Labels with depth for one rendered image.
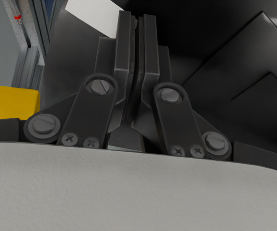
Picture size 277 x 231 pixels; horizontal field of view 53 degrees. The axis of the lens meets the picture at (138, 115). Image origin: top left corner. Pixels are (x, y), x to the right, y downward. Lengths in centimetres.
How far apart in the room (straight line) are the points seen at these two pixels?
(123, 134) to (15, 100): 29
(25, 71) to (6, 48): 57
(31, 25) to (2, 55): 58
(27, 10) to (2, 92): 14
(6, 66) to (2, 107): 63
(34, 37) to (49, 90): 39
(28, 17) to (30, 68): 10
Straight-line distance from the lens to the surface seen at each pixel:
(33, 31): 55
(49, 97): 18
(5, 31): 117
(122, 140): 21
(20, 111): 46
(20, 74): 56
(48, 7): 69
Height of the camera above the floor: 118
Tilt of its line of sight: 22 degrees down
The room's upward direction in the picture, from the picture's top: 177 degrees counter-clockwise
